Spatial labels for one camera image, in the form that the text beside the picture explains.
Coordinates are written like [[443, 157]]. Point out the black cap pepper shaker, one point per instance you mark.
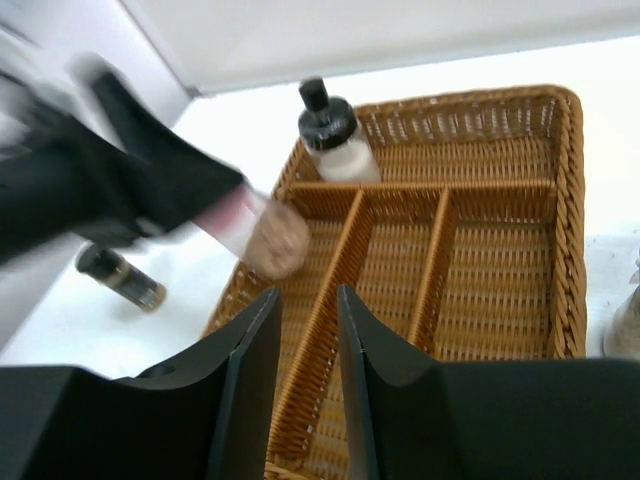
[[113, 271]]

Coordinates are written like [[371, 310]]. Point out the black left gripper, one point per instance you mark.
[[60, 177]]

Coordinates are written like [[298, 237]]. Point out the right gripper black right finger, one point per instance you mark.
[[410, 416]]

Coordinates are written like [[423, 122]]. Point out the black cap white powder bottle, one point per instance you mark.
[[333, 136]]

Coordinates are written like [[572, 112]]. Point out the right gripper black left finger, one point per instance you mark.
[[204, 413]]

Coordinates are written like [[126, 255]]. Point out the brown wicker divided basket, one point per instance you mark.
[[471, 248]]

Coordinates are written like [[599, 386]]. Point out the pink cap spice jar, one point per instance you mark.
[[268, 236]]

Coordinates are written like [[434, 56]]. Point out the clear lid powder jar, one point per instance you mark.
[[621, 337]]

